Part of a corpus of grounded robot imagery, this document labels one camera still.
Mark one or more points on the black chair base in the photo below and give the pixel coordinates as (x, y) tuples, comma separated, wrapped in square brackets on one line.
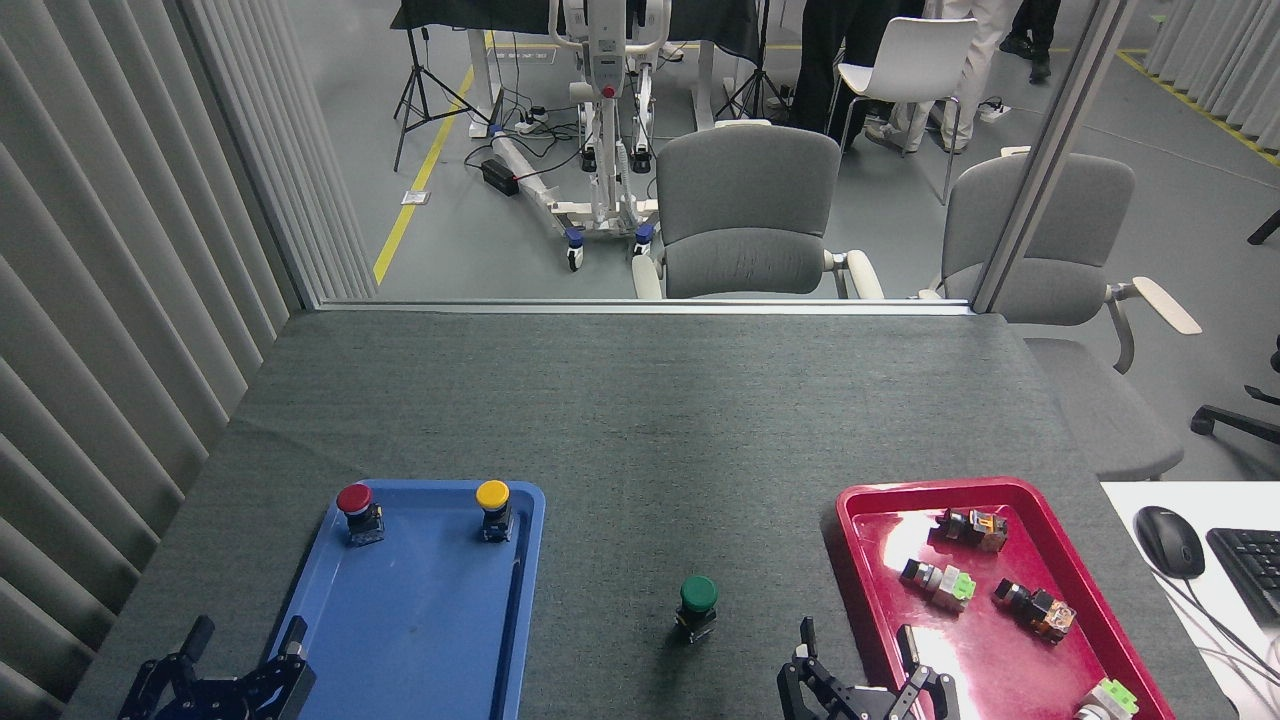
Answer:
[(1235, 420)]

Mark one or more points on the green push button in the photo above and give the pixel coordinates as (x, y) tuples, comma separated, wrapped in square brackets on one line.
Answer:
[(698, 593)]

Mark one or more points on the grey pleated curtain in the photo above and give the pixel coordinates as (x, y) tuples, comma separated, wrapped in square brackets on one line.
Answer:
[(90, 300), (1220, 60)]

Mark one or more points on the blue plastic tray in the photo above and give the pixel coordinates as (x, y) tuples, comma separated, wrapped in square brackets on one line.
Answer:
[(420, 620)]

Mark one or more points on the white desk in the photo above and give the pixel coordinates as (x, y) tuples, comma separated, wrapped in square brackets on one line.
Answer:
[(1235, 660)]

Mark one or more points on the red push button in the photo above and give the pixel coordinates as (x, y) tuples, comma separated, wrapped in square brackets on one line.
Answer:
[(354, 498)]

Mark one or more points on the black switch with orange base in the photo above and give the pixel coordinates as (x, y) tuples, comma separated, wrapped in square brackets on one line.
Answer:
[(1040, 610)]

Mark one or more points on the black tripod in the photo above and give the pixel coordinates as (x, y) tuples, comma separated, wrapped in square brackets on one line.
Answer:
[(760, 85), (417, 80)]

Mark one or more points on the white stand on wheels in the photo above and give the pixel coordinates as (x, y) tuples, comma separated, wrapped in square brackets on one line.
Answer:
[(605, 60)]

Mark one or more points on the red plastic tray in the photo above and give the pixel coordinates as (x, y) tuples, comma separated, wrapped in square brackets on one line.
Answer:
[(985, 670)]

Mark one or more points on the person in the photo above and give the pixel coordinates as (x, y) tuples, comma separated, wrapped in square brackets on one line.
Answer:
[(825, 50), (990, 50), (675, 52), (1040, 30)]

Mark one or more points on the black keyboard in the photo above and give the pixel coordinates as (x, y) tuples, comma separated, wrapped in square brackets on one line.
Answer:
[(1250, 570)]

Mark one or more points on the white switch with green base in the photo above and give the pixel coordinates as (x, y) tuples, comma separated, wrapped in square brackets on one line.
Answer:
[(1108, 698)]

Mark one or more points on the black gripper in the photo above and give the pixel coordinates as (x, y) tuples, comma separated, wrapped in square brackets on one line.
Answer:
[(215, 705), (870, 708)]

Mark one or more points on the grey office chair, cream armrests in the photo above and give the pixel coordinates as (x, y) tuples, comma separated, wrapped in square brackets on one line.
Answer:
[(745, 200), (1050, 240)]

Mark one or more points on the silver frame post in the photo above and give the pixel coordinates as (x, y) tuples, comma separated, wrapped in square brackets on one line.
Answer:
[(255, 160), (1060, 140)]

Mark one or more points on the table with black cloth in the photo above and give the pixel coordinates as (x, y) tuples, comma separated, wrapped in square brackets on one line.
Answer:
[(700, 20)]

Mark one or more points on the black computer mouse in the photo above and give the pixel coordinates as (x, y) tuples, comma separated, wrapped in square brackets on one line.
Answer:
[(1168, 540)]

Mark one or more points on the white power strip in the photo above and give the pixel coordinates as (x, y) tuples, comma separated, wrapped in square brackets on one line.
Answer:
[(530, 122)]

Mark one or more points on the silver table rail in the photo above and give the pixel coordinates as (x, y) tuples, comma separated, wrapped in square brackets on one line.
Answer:
[(640, 307)]

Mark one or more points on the grey switch with green base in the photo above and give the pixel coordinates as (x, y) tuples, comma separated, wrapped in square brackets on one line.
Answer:
[(945, 585)]

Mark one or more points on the black switch with orange window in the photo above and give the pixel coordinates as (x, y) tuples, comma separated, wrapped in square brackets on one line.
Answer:
[(968, 528)]

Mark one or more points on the white plastic chair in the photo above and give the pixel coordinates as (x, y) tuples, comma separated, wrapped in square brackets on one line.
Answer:
[(915, 55)]

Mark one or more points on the yellow push button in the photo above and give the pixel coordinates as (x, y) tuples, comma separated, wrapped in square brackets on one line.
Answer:
[(492, 494)]

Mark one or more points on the black power brick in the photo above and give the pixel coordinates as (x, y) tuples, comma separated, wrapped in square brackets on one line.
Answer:
[(498, 177)]

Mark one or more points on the silver floor plate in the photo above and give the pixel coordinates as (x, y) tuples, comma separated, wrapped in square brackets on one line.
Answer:
[(415, 198)]

